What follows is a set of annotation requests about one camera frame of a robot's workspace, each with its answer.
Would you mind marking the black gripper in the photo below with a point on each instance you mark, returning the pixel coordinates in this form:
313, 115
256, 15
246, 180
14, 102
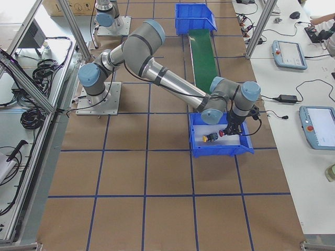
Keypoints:
234, 122

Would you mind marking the yellow push button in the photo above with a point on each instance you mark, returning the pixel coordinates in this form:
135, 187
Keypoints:
212, 137

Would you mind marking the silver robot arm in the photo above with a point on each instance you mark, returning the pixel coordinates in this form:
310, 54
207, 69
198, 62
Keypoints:
107, 14
136, 54

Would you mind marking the near blue plastic bin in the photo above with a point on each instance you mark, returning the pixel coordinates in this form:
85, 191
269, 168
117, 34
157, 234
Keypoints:
226, 145

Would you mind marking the blue plastic bin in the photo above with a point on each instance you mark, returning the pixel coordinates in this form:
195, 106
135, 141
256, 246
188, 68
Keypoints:
193, 16
226, 145

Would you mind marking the white foam pad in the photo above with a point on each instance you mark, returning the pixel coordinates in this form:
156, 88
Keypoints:
200, 130

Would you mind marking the black power adapter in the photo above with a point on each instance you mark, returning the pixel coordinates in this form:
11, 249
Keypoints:
292, 99

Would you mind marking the green conveyor belt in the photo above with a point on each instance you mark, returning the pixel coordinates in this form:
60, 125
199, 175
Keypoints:
203, 62

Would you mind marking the near teach pendant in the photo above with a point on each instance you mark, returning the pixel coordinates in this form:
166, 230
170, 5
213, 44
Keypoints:
317, 123

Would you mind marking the teach pendant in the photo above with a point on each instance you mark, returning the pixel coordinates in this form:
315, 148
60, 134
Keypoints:
317, 123
288, 55

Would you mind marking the far teach pendant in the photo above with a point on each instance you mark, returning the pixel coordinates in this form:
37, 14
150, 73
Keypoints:
288, 55

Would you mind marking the far blue plastic bin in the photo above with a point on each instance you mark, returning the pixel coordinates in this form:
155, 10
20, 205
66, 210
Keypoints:
193, 16

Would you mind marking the black computer mouse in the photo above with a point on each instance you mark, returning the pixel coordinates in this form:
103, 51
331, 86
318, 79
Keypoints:
295, 15

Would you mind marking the grey electrical box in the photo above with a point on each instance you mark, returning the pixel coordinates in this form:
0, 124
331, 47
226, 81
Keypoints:
33, 38

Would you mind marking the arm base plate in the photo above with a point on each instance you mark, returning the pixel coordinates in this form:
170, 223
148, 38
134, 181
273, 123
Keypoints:
104, 104
114, 27

